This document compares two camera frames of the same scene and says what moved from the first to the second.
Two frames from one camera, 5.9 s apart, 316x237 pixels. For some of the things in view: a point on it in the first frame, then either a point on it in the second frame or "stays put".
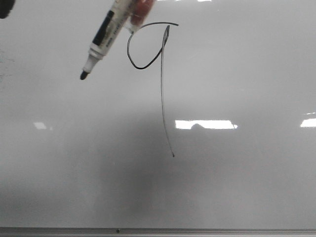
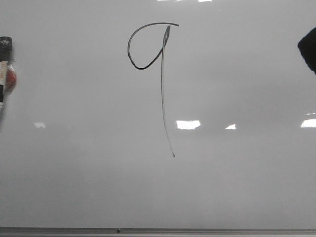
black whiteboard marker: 117,17 -> 6,45
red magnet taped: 140,10 -> 11,79
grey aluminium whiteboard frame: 155,232 stays put
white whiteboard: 204,116 stays put
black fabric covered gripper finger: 5,6 -> 307,46
